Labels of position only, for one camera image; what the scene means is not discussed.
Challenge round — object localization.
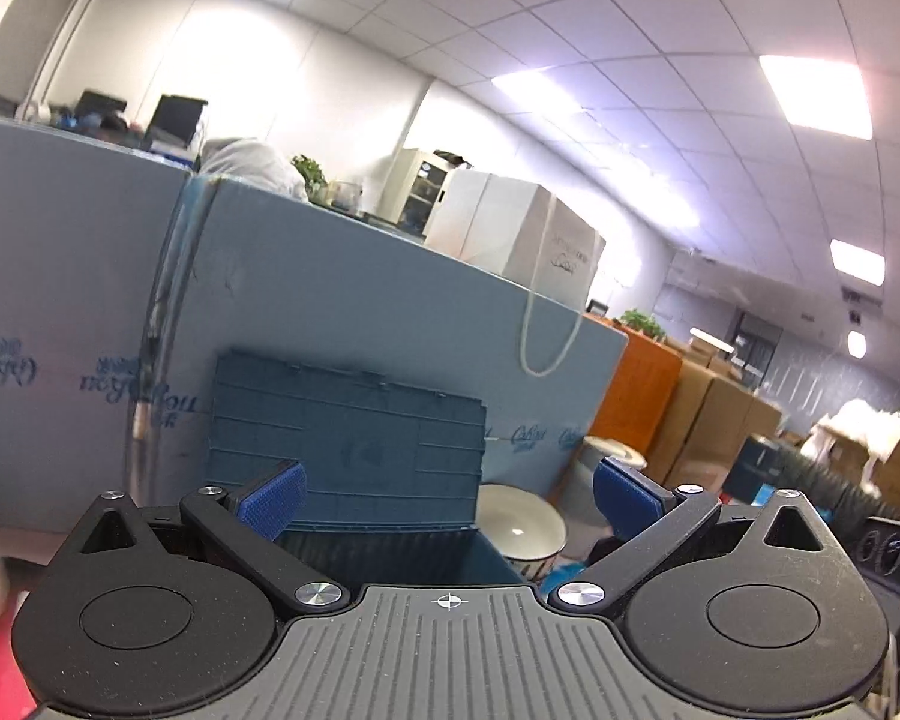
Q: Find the white grey waste bin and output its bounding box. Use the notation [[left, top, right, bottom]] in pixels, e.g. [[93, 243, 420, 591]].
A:
[[549, 435, 646, 527]]

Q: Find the white ceramic bowl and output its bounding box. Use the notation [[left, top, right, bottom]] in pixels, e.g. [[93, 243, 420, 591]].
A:
[[478, 484, 569, 580]]

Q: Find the white box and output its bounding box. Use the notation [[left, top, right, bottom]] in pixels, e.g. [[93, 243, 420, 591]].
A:
[[424, 169, 552, 278]]

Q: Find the black moulded plastic object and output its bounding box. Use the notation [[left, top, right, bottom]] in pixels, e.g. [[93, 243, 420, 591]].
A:
[[851, 514, 900, 620]]

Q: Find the navy blue box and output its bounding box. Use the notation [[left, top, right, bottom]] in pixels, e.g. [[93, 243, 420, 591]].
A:
[[722, 435, 787, 505]]

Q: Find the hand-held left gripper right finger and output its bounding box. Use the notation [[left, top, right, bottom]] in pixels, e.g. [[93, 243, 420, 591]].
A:
[[551, 457, 856, 612]]

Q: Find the blue plastic lidded crate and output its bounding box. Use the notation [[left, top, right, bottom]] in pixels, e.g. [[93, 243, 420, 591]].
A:
[[204, 349, 530, 590]]

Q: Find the white crumpled packing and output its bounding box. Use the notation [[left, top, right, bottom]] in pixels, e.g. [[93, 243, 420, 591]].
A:
[[808, 397, 900, 470]]

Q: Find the orange box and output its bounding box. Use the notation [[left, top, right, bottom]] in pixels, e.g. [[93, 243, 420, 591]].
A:
[[589, 324, 683, 466]]

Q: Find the dark glass door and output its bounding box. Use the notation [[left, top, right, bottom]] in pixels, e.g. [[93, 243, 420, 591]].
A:
[[731, 311, 785, 385]]

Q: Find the black computer monitor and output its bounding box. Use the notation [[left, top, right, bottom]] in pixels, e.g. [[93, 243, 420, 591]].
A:
[[148, 94, 209, 152], [75, 90, 128, 128]]

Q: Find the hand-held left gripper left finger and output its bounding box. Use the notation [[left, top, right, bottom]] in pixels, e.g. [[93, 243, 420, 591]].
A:
[[45, 460, 350, 612]]

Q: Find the dark grey ribbed foam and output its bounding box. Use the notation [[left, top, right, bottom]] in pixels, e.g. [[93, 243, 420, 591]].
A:
[[778, 441, 900, 522]]

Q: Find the green potted plant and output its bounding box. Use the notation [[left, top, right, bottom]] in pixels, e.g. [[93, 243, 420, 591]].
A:
[[619, 307, 667, 340], [291, 155, 329, 203]]

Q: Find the ceiling light panel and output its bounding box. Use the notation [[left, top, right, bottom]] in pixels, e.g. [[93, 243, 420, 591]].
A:
[[829, 238, 887, 287], [757, 54, 875, 140]]

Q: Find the white glass-door cabinet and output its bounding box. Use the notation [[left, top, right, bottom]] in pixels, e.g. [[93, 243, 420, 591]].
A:
[[379, 148, 458, 241]]

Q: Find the large blue labelled carton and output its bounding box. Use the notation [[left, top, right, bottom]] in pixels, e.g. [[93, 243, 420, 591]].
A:
[[0, 116, 196, 541]]

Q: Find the white paper bag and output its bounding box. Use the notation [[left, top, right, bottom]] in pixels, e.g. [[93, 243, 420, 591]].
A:
[[499, 184, 607, 376]]

